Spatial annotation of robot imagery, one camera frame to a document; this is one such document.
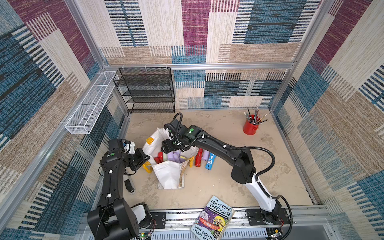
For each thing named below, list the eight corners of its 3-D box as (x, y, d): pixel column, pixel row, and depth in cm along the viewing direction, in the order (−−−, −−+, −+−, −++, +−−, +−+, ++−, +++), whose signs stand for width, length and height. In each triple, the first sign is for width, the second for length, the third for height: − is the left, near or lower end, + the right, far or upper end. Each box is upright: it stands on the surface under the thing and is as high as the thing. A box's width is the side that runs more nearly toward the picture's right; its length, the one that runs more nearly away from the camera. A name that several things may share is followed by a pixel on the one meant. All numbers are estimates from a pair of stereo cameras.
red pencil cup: (241, 131, 110) (246, 120, 101) (246, 125, 114) (251, 113, 105) (252, 137, 107) (257, 126, 98) (257, 130, 111) (263, 119, 101)
